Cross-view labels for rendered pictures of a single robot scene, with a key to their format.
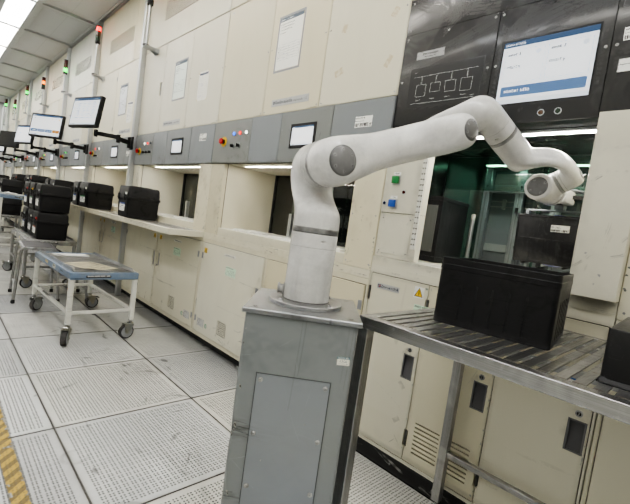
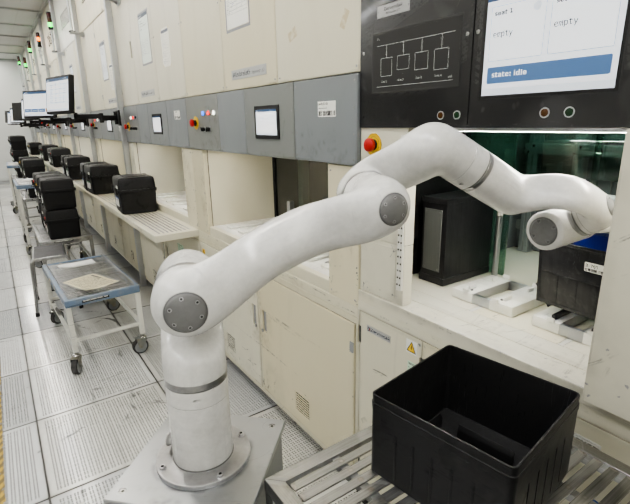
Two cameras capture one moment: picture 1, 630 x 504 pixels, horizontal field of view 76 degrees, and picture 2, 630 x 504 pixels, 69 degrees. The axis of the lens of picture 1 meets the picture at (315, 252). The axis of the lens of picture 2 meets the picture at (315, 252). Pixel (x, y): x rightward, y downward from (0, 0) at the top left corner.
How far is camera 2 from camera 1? 66 cm
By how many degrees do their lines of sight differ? 16
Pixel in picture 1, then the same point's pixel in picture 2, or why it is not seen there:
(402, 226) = (385, 257)
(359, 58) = (311, 13)
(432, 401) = not seen: hidden behind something
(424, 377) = not seen: hidden behind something
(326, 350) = not seen: outside the picture
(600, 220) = (628, 306)
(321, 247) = (195, 408)
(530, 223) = (556, 254)
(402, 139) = (290, 239)
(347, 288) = (337, 324)
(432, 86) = (400, 61)
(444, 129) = (350, 216)
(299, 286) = (180, 452)
